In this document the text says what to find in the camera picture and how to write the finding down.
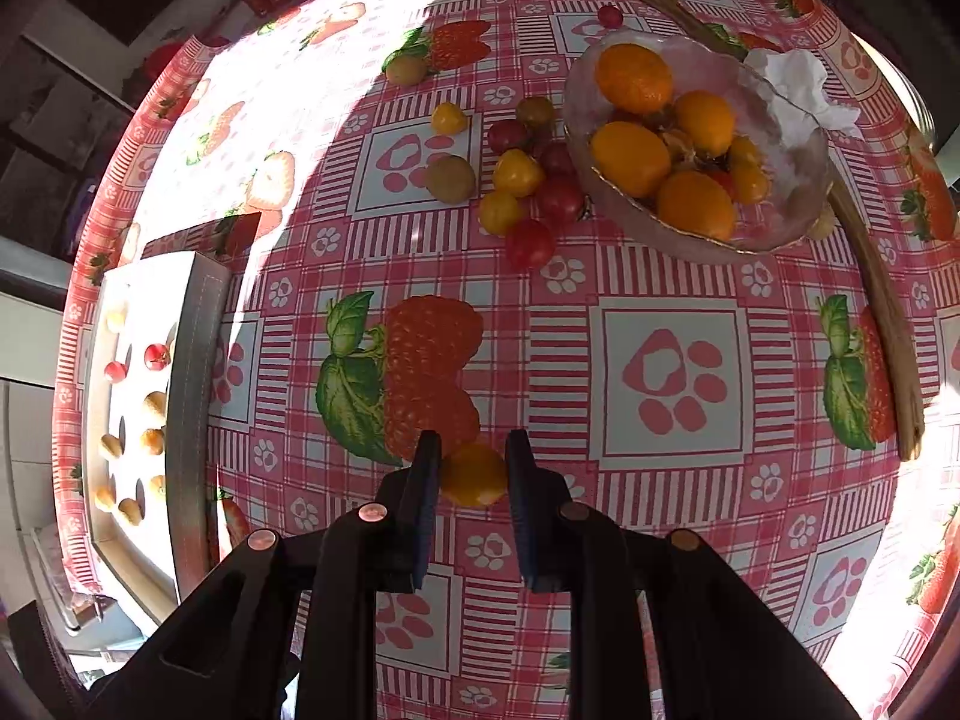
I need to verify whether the yellow cherry tomato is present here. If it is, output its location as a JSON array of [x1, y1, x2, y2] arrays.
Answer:
[[431, 101, 470, 137], [439, 442, 508, 509]]

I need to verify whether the red cherry tomato cluster front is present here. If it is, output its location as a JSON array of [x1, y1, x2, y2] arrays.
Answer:
[[505, 218, 556, 271]]

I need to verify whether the grey shallow cardboard tray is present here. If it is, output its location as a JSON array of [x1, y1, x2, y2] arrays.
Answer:
[[82, 250, 229, 624]]

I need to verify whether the red strawberry pattern tablecloth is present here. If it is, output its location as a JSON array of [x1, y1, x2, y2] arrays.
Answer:
[[53, 0, 958, 718]]

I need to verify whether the brown longan near cluster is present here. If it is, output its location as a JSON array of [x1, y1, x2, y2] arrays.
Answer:
[[425, 154, 477, 205]]

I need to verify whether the orange kumquat front in bowl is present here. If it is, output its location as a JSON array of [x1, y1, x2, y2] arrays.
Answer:
[[656, 171, 737, 241]]

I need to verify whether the orange kumquat in bowl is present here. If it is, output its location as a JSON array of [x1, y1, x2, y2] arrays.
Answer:
[[594, 43, 674, 114], [674, 89, 736, 158], [656, 171, 737, 241], [590, 121, 672, 199]]

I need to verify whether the orange kumquat left in bowl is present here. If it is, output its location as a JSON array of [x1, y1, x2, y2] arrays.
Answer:
[[590, 121, 672, 199]]

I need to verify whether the clear glass fruit bowl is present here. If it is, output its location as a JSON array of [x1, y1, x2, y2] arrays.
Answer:
[[562, 29, 828, 263]]

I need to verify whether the orange kumquat right in bowl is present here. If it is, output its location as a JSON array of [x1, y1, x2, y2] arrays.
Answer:
[[674, 89, 736, 158]]

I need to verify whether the brown longan far left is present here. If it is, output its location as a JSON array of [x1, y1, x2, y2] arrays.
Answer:
[[384, 54, 428, 88]]

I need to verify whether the orange kumquat top in bowl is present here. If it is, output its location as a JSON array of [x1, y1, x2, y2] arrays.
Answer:
[[594, 43, 674, 114]]

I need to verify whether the crumpled white tissue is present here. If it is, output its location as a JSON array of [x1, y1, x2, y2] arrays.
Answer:
[[743, 49, 862, 148]]

